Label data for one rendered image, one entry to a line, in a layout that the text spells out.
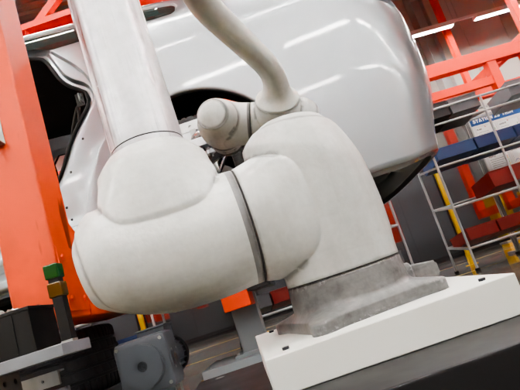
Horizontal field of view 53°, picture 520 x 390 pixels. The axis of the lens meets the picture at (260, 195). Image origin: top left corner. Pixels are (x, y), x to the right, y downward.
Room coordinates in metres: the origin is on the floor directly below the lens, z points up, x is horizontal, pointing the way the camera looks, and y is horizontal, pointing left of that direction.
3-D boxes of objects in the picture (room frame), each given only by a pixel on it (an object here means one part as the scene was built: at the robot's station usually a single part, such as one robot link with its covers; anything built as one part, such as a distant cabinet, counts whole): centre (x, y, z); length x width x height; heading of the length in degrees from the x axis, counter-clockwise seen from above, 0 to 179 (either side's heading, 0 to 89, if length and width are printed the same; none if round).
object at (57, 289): (1.36, 0.59, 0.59); 0.04 x 0.04 x 0.04; 89
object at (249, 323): (2.06, 0.19, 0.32); 0.40 x 0.30 x 0.28; 89
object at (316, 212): (0.69, -0.06, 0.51); 0.18 x 0.16 x 0.22; 98
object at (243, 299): (1.92, 0.19, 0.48); 0.16 x 0.12 x 0.17; 179
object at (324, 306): (0.70, -0.09, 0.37); 0.22 x 0.18 x 0.06; 107
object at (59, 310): (1.36, 0.59, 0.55); 0.03 x 0.03 x 0.21; 89
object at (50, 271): (1.36, 0.59, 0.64); 0.04 x 0.04 x 0.04; 89
